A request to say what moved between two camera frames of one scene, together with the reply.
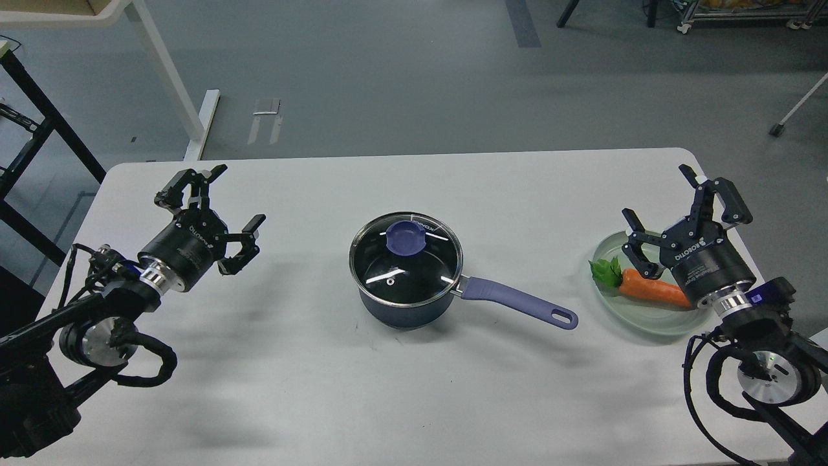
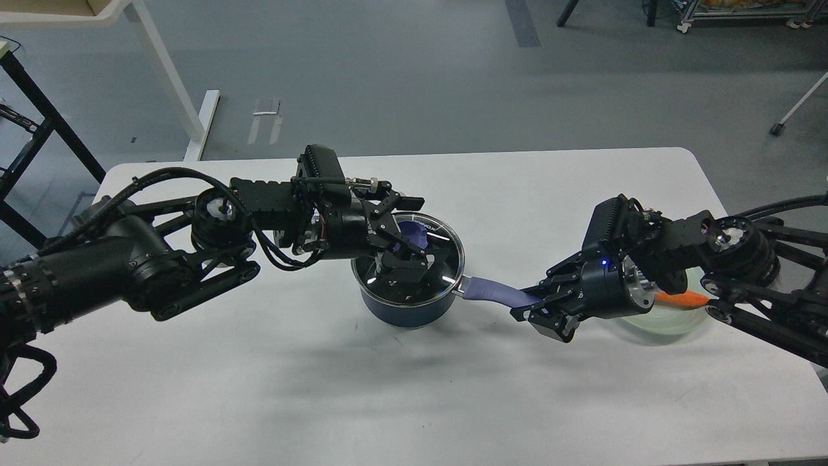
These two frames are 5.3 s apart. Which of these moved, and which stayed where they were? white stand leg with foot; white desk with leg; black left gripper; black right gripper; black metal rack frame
Moved: black left gripper; black right gripper
Stayed: white stand leg with foot; black metal rack frame; white desk with leg
